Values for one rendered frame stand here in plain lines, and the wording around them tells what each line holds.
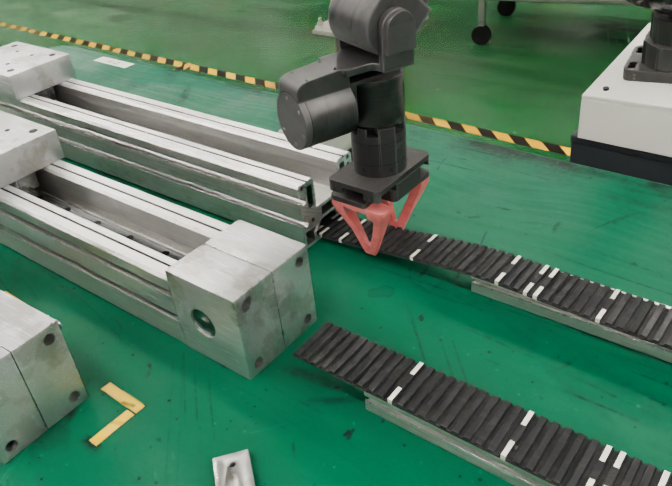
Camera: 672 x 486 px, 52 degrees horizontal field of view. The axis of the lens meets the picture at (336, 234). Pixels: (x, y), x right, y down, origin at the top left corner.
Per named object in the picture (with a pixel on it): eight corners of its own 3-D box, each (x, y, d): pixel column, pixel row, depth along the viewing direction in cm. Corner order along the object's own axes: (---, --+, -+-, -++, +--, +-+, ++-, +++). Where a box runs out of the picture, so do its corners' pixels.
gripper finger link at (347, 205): (335, 254, 77) (327, 181, 72) (371, 225, 82) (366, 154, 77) (385, 273, 73) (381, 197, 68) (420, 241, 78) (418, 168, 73)
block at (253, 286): (332, 307, 71) (322, 231, 66) (250, 381, 64) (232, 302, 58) (268, 280, 76) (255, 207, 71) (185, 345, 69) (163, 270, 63)
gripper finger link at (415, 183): (348, 243, 79) (341, 171, 74) (383, 215, 83) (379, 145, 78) (398, 261, 75) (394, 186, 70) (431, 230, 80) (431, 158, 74)
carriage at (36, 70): (81, 92, 115) (69, 53, 111) (23, 117, 108) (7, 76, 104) (29, 77, 124) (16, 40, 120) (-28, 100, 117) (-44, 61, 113)
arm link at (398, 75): (415, 60, 66) (380, 47, 70) (356, 79, 63) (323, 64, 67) (416, 126, 70) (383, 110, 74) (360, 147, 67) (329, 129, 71)
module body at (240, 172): (356, 210, 87) (350, 150, 82) (306, 250, 80) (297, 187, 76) (17, 101, 130) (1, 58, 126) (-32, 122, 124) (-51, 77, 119)
